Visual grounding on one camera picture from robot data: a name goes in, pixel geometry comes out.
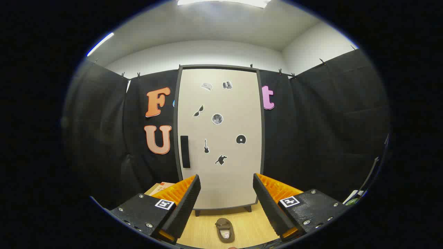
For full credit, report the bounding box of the wide ceiling light panel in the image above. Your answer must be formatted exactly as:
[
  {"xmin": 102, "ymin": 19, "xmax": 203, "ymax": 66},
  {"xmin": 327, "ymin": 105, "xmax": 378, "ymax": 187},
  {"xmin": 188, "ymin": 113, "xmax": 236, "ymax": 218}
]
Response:
[{"xmin": 178, "ymin": 0, "xmax": 271, "ymax": 9}]

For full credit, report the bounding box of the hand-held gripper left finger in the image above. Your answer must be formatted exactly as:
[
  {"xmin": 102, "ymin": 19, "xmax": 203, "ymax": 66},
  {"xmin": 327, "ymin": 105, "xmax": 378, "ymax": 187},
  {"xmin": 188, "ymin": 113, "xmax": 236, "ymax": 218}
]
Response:
[{"xmin": 110, "ymin": 175, "xmax": 201, "ymax": 245}]

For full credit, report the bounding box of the black backdrop cloth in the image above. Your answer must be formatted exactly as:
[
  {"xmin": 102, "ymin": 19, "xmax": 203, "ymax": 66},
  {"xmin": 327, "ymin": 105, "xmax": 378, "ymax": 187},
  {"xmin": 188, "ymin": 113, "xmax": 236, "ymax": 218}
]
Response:
[{"xmin": 62, "ymin": 48, "xmax": 391, "ymax": 211}]

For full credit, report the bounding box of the black stand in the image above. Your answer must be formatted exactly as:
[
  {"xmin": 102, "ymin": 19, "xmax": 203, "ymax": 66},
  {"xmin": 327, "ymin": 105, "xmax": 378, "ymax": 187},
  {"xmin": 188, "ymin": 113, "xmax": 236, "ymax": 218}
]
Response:
[{"xmin": 360, "ymin": 157, "xmax": 379, "ymax": 192}]

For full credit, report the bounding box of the stack of books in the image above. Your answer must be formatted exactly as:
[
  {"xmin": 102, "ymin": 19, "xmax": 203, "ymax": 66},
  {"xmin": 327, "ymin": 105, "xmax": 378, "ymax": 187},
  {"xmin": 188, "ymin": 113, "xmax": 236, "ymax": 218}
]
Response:
[{"xmin": 145, "ymin": 182, "xmax": 175, "ymax": 197}]

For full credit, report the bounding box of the narrow ceiling light strip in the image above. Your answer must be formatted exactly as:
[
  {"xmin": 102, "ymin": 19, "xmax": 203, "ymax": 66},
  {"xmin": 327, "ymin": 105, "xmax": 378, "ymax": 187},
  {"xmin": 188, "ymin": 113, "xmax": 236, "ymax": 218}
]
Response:
[{"xmin": 87, "ymin": 33, "xmax": 115, "ymax": 57}]

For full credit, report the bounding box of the brown fuzzy shoe with bow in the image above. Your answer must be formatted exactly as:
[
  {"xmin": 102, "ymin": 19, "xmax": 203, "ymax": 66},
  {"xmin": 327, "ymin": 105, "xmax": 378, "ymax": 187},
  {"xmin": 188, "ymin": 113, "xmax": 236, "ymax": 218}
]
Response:
[{"xmin": 215, "ymin": 218, "xmax": 235, "ymax": 243}]

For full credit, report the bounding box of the grey shoe cabinet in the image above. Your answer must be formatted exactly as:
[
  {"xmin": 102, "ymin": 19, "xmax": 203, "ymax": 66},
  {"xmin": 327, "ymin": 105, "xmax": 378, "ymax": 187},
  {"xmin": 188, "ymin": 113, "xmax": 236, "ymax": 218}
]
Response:
[{"xmin": 173, "ymin": 64, "xmax": 266, "ymax": 217}]

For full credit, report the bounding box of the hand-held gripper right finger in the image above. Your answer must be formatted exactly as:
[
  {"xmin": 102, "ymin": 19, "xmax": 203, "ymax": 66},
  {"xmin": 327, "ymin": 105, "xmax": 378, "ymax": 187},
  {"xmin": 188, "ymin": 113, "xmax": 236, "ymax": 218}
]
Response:
[{"xmin": 253, "ymin": 173, "xmax": 348, "ymax": 242}]

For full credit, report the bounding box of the black door handle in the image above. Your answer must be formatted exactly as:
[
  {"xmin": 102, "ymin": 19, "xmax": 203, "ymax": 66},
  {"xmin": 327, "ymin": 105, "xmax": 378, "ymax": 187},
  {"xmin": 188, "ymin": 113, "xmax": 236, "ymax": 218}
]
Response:
[{"xmin": 180, "ymin": 136, "xmax": 191, "ymax": 168}]

